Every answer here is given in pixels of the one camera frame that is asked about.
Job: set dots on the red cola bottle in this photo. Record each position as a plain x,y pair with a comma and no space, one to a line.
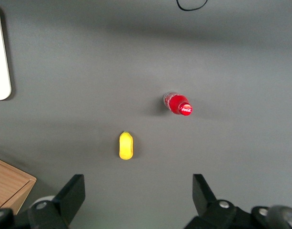
178,103

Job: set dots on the yellow lemon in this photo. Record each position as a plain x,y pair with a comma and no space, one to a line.
126,146

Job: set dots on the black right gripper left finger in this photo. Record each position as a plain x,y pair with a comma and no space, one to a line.
69,198

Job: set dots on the wooden two-drawer cabinet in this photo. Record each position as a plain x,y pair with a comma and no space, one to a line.
10,183

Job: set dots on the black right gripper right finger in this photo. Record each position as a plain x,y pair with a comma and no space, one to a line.
205,200

